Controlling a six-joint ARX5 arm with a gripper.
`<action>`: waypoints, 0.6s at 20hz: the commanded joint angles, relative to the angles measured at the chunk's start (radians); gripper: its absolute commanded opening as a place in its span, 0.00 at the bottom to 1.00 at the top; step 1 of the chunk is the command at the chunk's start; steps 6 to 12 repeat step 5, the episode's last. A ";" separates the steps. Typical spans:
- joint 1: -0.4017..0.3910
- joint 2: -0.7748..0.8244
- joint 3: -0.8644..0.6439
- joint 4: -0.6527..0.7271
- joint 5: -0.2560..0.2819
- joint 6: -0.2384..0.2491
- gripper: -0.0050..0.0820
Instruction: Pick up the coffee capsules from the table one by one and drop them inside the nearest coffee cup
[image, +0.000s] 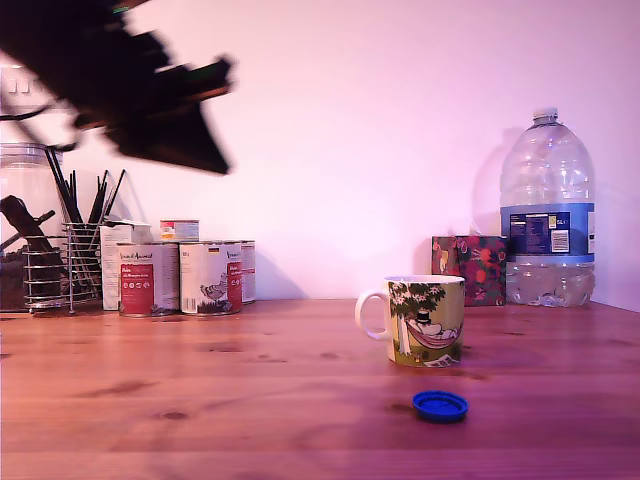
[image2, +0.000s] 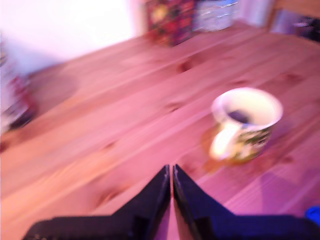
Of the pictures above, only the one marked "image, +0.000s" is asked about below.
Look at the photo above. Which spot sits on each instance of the clear glass storage jar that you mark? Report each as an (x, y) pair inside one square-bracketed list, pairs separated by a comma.
[(20, 175)]

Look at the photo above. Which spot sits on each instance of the chicken print food can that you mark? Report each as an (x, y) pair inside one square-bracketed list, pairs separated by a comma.
[(210, 280)]

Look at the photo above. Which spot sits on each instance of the black chopstick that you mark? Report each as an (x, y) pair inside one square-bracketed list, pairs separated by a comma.
[(67, 187), (114, 192), (73, 197), (98, 197), (59, 185)]

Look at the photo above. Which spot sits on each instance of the white carton box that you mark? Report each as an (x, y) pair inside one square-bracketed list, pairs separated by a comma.
[(109, 265)]

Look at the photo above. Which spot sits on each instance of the white wall switch plate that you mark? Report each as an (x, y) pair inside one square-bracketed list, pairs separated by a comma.
[(17, 87)]

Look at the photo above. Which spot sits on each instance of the red label food can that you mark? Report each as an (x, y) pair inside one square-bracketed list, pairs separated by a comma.
[(147, 280)]

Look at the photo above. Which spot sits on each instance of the floral patterned box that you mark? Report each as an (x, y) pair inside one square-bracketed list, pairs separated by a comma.
[(480, 270)]

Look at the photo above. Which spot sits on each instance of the illustrated hammock cartoon mug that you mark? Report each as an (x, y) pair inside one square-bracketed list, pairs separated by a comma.
[(425, 320)]

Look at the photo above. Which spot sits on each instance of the large clear water bottle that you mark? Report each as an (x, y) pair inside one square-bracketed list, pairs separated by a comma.
[(547, 175)]

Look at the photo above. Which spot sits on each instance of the small orange label tin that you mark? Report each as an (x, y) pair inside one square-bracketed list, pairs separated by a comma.
[(180, 230)]

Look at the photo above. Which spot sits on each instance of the dark wooden utensil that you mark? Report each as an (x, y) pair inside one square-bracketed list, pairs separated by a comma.
[(22, 217)]

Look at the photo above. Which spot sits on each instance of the partly hidden food can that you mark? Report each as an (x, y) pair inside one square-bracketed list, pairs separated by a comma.
[(248, 272)]

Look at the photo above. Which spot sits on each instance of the blue plastic bottle cap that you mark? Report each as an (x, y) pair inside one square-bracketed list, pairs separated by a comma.
[(440, 406)]

